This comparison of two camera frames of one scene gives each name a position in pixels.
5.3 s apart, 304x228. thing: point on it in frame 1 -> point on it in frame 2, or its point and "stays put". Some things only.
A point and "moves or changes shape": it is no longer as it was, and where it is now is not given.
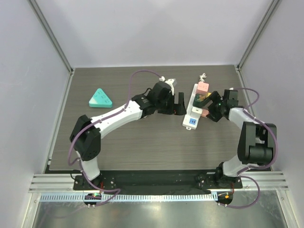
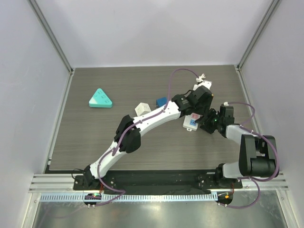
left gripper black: [177, 109] -> [205, 107]
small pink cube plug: [204, 112] moves or changes shape
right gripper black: [212, 110] -> [208, 124]
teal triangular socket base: [100, 100] stays put
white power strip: [191, 120] stays put
